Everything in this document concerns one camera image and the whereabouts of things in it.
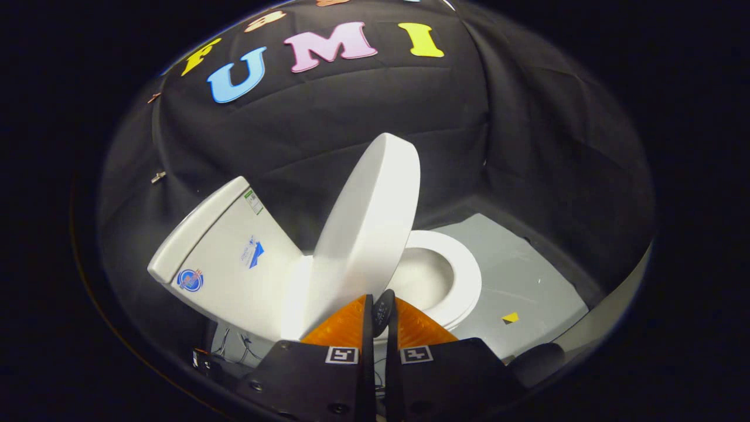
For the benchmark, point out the white toilet lid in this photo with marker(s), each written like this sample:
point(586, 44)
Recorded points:
point(363, 234)

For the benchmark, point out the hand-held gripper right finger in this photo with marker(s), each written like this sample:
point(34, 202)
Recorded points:
point(391, 375)

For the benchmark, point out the silver cloth clip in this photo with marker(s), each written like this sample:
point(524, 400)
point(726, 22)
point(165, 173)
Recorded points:
point(158, 176)

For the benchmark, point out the white toilet body with tank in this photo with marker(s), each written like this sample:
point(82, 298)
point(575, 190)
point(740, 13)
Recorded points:
point(234, 275)

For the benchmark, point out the yellow tape piece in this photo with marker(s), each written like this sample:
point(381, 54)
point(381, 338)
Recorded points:
point(511, 317)

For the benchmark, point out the grey floor mat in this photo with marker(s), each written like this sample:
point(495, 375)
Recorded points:
point(527, 275)

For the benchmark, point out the black backdrop cloth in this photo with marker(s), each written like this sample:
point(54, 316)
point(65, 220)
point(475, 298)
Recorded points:
point(351, 117)

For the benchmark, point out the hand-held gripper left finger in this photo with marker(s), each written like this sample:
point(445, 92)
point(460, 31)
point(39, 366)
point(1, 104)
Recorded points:
point(369, 363)

